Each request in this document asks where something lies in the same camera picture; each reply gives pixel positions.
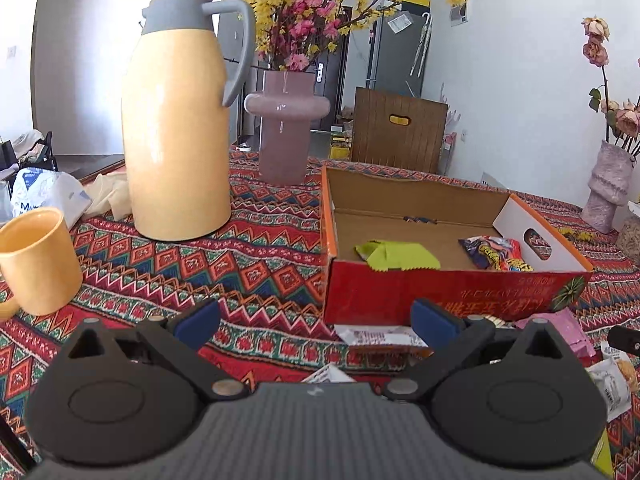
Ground white plastic bag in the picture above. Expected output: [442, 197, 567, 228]
[10, 166, 93, 231]

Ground pink yellow flowering branches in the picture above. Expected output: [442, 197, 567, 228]
[222, 0, 481, 73]

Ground clear jar of seeds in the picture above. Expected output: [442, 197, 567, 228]
[615, 200, 640, 263]

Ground purple colourful snack packet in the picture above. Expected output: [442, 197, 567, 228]
[458, 235, 536, 273]

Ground yellow thermos jug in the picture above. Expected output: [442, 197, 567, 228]
[120, 0, 257, 242]

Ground dark brown door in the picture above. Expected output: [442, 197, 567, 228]
[305, 5, 356, 131]

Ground yellow mug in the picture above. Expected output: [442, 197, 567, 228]
[0, 206, 84, 321]

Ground black rack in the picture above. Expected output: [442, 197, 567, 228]
[0, 131, 58, 196]

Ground cream cloth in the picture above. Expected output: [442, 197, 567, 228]
[82, 170, 133, 221]

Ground red cardboard box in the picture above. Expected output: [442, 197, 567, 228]
[320, 165, 595, 328]

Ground white umbrella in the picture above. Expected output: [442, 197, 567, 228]
[410, 12, 433, 78]

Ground green snack packet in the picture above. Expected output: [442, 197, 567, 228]
[354, 240, 442, 272]

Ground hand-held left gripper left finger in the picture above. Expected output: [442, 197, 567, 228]
[50, 299, 256, 402]

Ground wooden chair back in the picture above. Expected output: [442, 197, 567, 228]
[350, 86, 449, 176]

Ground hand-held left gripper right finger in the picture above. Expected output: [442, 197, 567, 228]
[382, 298, 581, 402]

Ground yellow cardboard box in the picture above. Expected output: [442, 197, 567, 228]
[329, 135, 353, 161]

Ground dried pink roses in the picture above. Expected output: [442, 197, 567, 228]
[580, 15, 640, 158]

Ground white orange snack packet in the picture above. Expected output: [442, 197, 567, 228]
[585, 345, 633, 423]

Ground fallen yellow petals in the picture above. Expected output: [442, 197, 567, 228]
[557, 226, 596, 242]

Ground white silver snack packet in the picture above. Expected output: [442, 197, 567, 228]
[334, 324, 433, 358]

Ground pink snack packet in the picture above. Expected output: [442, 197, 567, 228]
[515, 307, 597, 358]

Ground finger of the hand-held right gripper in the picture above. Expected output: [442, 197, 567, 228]
[607, 325, 640, 358]

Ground textured pink vase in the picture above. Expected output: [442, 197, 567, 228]
[580, 139, 637, 235]

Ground yellow-green snack packet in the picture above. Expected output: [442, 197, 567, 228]
[592, 427, 615, 478]

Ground smooth pink vase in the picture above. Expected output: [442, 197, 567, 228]
[244, 70, 332, 186]

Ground grey refrigerator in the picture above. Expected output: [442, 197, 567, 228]
[365, 7, 433, 96]

